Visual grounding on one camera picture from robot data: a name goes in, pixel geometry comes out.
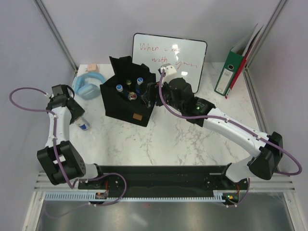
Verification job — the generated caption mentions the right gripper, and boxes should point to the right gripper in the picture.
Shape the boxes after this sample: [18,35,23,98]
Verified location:
[141,81,184,113]

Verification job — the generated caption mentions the red silver beverage can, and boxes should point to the red silver beverage can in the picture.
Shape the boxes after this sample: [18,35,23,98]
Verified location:
[128,92,137,101]

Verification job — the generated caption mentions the black canvas bag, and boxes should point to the black canvas bag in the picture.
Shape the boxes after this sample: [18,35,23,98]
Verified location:
[100,56,156,127]

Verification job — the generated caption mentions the blue label water bottle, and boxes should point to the blue label water bottle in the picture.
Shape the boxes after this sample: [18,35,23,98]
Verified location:
[116,84,125,94]

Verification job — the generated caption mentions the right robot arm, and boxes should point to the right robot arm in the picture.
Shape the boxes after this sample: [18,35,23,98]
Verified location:
[141,78,283,190]

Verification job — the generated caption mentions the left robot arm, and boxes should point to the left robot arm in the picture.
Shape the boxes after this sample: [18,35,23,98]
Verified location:
[37,85,106,189]

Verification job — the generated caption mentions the whiteboard with red writing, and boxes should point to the whiteboard with red writing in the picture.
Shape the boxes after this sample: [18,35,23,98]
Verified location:
[132,33,207,93]

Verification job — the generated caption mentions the light blue headphones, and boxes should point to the light blue headphones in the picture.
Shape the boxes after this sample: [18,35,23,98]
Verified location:
[72,72,106,100]

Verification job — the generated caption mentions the small pink box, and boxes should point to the small pink box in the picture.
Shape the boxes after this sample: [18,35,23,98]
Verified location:
[86,64,99,72]

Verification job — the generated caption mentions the green lever arch binder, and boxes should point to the green lever arch binder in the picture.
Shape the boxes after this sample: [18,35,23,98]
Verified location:
[214,24,258,96]

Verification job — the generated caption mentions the red binder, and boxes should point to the red binder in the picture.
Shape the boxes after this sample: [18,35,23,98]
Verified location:
[225,26,263,99]

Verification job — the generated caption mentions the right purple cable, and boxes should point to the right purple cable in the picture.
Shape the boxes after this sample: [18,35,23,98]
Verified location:
[157,69,303,207]

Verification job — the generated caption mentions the purple cable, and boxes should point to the purple cable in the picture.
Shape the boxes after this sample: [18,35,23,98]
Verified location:
[157,69,303,207]
[9,88,127,218]

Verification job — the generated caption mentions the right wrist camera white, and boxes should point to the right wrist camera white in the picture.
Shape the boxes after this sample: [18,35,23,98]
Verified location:
[158,64,177,83]

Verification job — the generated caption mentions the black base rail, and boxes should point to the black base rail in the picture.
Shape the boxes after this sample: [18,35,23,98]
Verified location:
[78,166,248,196]

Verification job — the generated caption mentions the left aluminium frame post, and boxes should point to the left aluminium frame post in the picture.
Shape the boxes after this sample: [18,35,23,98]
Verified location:
[33,0,78,73]

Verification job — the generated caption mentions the aluminium frame post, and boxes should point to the aluminium frame post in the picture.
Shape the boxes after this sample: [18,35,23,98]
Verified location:
[33,0,78,73]
[244,0,288,71]

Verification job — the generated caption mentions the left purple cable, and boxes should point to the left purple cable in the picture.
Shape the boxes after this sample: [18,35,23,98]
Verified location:
[9,88,127,218]

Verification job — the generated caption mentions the white slotted cable duct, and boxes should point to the white slotted cable duct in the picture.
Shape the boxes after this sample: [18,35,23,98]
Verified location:
[44,189,238,202]

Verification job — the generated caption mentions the right aluminium frame post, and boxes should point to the right aluminium frame post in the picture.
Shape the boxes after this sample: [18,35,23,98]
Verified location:
[244,0,288,71]

